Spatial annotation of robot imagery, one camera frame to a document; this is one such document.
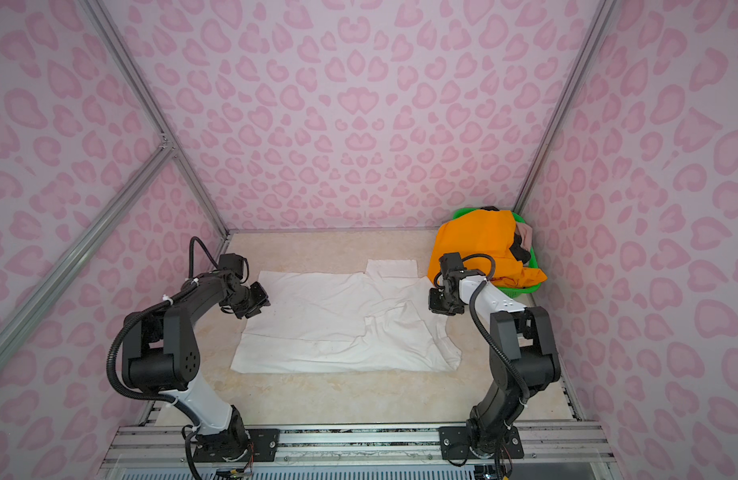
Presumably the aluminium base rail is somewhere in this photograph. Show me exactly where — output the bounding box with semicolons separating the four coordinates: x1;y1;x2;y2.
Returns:
101;420;615;473

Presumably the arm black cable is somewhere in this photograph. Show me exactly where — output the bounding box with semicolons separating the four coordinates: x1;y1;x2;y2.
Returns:
106;235;226;421
461;253;531;404

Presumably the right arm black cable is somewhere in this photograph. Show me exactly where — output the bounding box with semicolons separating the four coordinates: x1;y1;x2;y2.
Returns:
461;253;531;404

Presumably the black garment in basket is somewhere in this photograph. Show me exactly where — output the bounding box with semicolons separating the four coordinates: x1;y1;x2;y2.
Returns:
509;232;531;264

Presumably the green laundry basket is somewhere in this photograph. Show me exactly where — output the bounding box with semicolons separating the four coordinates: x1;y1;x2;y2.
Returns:
451;206;539;296

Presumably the white t-shirt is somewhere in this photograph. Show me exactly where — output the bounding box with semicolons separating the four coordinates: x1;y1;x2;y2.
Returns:
231;260;462;374

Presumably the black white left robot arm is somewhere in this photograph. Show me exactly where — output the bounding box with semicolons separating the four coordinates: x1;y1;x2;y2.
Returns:
106;253;270;460

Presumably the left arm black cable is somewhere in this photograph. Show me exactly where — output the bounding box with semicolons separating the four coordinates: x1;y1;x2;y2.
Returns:
106;235;226;421

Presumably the orange garment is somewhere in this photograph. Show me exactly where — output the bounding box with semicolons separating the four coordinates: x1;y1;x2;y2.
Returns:
427;209;547;287

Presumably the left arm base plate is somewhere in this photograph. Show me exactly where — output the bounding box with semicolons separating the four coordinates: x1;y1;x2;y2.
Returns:
193;429;280;463

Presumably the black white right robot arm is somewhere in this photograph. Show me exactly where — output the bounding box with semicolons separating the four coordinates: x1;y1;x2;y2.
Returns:
428;253;561;463

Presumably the pink beige garment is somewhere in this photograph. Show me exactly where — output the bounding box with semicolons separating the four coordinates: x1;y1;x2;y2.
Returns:
515;221;533;252

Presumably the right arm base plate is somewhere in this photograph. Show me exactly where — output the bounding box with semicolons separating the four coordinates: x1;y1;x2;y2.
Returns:
438;425;525;463

